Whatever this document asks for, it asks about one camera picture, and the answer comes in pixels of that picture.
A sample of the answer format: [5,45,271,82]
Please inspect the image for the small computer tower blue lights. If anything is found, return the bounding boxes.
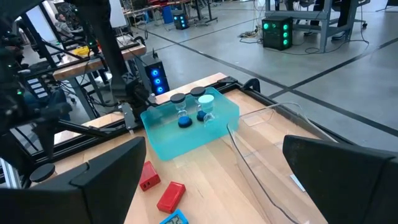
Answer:
[172,11,190,30]

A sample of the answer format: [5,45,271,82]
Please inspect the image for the teal translucent plastic bin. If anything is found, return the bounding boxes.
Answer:
[140,86,241,162]

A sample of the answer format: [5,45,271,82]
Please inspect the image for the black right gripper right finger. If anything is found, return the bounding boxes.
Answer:
[282,134,398,224]

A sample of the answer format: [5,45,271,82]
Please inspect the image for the blue storage bin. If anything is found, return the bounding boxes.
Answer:
[162,6,174,25]

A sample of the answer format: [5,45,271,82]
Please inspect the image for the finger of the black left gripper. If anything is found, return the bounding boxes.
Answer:
[34,121,57,160]
[0,132,35,180]

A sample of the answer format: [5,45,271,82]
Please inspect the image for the yellow object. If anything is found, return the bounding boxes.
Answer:
[73,45,91,57]

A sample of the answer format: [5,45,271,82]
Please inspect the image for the blue digital clock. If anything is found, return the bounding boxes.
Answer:
[159,208,190,224]

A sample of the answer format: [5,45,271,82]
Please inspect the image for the clear plastic bin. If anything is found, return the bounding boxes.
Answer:
[226,101,338,224]

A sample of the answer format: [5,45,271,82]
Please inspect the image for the red cube USB charger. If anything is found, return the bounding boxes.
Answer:
[138,161,162,192]

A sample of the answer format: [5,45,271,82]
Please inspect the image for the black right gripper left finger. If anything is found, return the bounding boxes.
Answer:
[0,136,147,224]

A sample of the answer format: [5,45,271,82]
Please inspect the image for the wooden workbench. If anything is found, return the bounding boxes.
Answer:
[52,34,147,121]

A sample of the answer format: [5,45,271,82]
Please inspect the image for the black control box white labels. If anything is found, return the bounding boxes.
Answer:
[26,77,50,100]

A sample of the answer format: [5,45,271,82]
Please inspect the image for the grey metal table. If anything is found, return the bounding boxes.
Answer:
[264,0,371,54]

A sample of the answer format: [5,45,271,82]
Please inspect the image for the floor cable bundle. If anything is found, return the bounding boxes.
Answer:
[238,26,265,40]

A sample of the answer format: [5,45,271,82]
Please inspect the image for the white board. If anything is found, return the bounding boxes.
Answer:
[108,0,127,29]

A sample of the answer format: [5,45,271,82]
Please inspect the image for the red rectangular box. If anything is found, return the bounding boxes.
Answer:
[156,181,187,215]

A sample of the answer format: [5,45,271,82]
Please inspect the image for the small white label sticker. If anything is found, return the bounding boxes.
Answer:
[289,174,306,193]

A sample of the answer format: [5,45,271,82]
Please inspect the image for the person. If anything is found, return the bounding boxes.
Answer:
[54,12,75,40]

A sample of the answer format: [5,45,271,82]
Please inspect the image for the computer tower green lights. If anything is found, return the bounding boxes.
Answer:
[261,16,294,52]

